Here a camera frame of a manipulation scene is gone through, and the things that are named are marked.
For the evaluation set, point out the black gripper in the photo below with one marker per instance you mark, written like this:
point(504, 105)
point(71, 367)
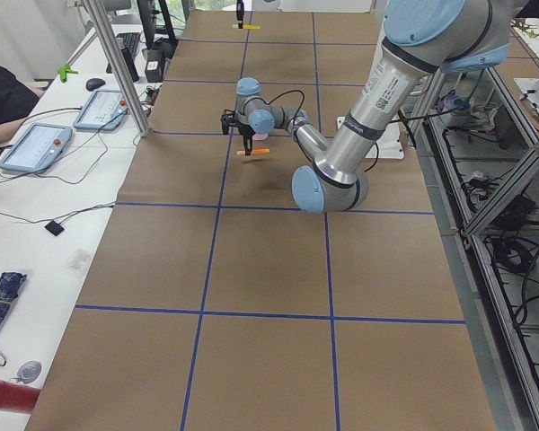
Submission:
point(245, 130)
point(240, 6)

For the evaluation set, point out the yellow marker pen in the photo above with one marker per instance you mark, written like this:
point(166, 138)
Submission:
point(245, 26)

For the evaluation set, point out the orange marker pen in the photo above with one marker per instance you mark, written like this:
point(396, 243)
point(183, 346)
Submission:
point(258, 151)

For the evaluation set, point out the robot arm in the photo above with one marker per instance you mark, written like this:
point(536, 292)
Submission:
point(420, 38)

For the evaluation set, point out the pink mesh pen holder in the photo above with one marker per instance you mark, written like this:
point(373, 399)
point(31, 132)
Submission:
point(260, 137)

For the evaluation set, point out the black keyboard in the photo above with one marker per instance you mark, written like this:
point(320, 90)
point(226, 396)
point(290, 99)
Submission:
point(130, 41)

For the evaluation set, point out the teach pendant far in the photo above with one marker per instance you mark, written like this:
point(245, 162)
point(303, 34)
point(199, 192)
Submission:
point(103, 111)

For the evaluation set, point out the teach pendant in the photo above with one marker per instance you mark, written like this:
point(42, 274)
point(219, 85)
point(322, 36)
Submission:
point(103, 111)
point(38, 147)

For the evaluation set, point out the black computer mouse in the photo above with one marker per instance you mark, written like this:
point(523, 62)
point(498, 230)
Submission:
point(94, 83)

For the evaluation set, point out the small black box device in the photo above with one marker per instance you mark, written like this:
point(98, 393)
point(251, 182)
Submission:
point(54, 227)

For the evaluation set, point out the teach pendant near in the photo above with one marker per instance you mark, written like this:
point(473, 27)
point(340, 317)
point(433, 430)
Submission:
point(38, 147)

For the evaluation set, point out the folded blue umbrella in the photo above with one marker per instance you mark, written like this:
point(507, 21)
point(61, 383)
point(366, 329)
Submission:
point(10, 286)

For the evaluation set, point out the red cylinder bottle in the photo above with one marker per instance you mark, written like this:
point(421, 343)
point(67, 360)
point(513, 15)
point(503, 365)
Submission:
point(18, 398)

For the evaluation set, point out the aluminium frame post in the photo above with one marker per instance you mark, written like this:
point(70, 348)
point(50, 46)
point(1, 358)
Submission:
point(110, 47)

